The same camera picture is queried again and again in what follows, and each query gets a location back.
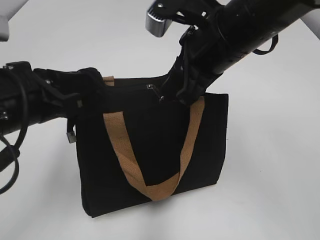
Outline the black canvas tote bag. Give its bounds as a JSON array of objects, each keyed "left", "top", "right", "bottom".
[{"left": 75, "top": 77, "right": 229, "bottom": 218}]

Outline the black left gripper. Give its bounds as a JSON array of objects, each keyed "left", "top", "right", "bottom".
[{"left": 33, "top": 67, "right": 105, "bottom": 118}]

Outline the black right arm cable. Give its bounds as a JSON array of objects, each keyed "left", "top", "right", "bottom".
[{"left": 252, "top": 33, "right": 280, "bottom": 56}]

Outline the silver zipper pull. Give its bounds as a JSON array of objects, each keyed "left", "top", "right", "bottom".
[{"left": 146, "top": 83, "right": 165, "bottom": 103}]

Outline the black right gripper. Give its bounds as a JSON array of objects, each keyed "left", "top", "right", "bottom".
[{"left": 160, "top": 26, "right": 221, "bottom": 105}]

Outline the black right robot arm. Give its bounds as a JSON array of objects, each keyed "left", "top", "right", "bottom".
[{"left": 160, "top": 0, "right": 320, "bottom": 105}]

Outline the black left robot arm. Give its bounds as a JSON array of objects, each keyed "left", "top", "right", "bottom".
[{"left": 0, "top": 61, "right": 105, "bottom": 145}]

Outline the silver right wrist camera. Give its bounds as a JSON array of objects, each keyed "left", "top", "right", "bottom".
[{"left": 145, "top": 7, "right": 173, "bottom": 38}]

